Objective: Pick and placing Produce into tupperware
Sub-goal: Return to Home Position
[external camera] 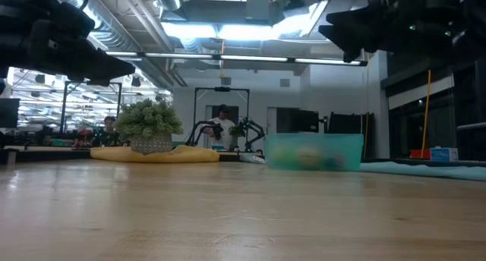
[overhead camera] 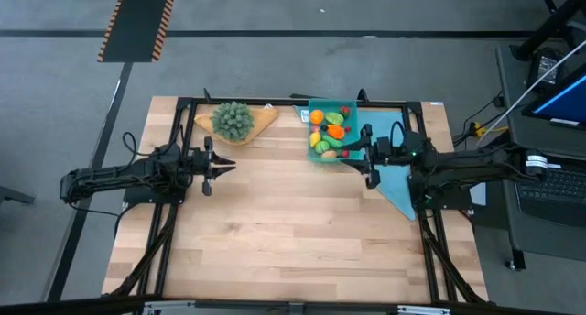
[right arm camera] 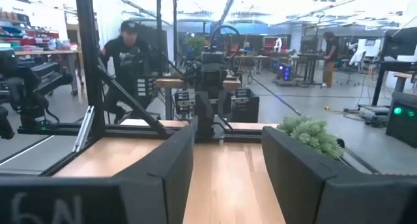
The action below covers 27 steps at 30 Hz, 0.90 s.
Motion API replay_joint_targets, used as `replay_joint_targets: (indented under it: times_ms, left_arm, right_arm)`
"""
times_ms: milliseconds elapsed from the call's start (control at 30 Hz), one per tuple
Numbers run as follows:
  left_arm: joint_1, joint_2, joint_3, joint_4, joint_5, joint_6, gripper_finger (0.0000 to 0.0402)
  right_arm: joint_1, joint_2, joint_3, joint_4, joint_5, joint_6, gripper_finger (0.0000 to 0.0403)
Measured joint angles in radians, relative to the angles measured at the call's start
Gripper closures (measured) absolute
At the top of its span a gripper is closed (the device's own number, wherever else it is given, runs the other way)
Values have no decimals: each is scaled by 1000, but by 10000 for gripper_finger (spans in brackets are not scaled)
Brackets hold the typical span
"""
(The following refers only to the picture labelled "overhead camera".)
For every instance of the green toy pea pod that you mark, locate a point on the green toy pea pod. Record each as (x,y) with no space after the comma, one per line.
(334,142)

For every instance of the orange toy citrus fruit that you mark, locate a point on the orange toy citrus fruit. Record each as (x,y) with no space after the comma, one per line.
(316,116)

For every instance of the white cloth label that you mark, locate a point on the white cloth label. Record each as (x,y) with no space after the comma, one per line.
(304,115)

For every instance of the small leafy toy strawberry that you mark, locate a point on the small leafy toy strawberry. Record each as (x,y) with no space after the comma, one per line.
(345,154)

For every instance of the mustard yellow cloth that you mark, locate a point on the mustard yellow cloth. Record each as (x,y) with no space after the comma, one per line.
(268,116)

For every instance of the grey chair leg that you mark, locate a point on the grey chair leg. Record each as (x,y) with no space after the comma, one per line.
(16,195)

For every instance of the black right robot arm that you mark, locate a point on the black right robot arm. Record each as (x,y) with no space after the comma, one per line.
(467,166)

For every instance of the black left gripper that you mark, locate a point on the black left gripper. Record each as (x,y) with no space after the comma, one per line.
(205,164)

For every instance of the black hazard-striped floor mat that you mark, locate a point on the black hazard-striped floor mat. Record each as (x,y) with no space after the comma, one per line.
(137,22)

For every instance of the black power adapter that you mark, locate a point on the black power adapter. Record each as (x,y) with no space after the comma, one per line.
(547,70)

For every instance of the artificial green potted plant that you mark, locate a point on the artificial green potted plant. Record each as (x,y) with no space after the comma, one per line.
(232,120)

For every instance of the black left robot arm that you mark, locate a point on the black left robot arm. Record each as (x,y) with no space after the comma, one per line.
(128,175)

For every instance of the light blue cloth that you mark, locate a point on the light blue cloth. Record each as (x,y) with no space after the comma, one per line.
(393,187)

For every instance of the green toy leafy vegetable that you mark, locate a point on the green toy leafy vegetable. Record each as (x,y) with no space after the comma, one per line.
(334,118)

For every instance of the yellow toy lemon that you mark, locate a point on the yellow toy lemon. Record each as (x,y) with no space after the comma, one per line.
(315,138)

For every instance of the black stand pole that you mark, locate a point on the black stand pole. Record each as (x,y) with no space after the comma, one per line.
(549,26)

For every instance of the teal translucent tupperware container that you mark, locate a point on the teal translucent tupperware container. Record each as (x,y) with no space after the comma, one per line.
(352,143)

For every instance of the grey equipment cart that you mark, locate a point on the grey equipment cart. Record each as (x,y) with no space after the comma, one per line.
(508,242)

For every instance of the black laptop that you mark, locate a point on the black laptop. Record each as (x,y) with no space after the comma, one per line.
(554,200)

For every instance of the monitor with blue screen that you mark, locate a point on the monitor with blue screen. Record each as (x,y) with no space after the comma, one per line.
(563,102)

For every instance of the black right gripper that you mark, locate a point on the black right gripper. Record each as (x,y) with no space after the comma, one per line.
(377,152)

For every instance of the large red toy strawberry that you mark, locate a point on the large red toy strawberry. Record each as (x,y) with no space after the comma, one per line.
(344,111)

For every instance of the silver aluminium bracket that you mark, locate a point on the silver aluminium bracket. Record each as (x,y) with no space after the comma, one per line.
(167,308)
(423,310)

